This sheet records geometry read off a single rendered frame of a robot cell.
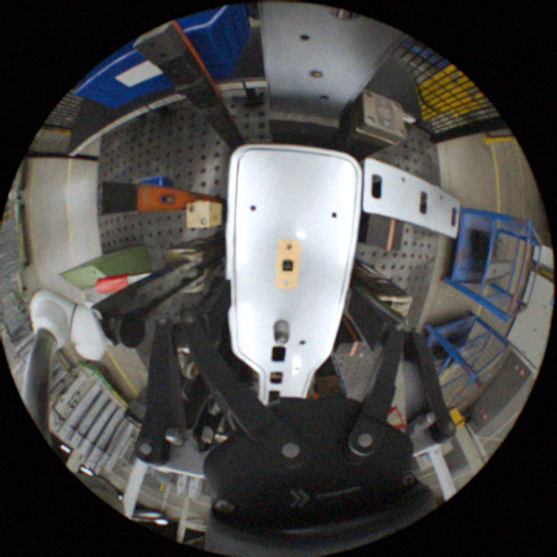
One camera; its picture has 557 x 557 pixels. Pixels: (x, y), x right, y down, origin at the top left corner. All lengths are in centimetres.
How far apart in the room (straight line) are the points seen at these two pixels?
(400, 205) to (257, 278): 30
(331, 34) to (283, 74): 9
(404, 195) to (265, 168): 25
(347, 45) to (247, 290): 37
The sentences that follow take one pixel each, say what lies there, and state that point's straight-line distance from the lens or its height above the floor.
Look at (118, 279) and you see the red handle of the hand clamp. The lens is 27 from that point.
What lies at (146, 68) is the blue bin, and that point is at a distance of 39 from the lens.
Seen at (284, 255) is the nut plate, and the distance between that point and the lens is 29.
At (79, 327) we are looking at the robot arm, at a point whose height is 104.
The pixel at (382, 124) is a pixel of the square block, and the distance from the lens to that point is 32.
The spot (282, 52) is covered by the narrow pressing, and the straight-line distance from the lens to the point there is 24.
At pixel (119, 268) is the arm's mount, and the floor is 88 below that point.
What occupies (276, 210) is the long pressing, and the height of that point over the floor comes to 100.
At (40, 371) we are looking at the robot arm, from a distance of 69.
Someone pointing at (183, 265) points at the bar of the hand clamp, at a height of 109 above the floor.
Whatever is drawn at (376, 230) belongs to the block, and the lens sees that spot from 36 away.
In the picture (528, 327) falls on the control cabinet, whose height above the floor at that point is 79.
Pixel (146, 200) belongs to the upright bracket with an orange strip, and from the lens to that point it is 19.
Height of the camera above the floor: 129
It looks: 69 degrees down
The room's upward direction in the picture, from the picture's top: 178 degrees counter-clockwise
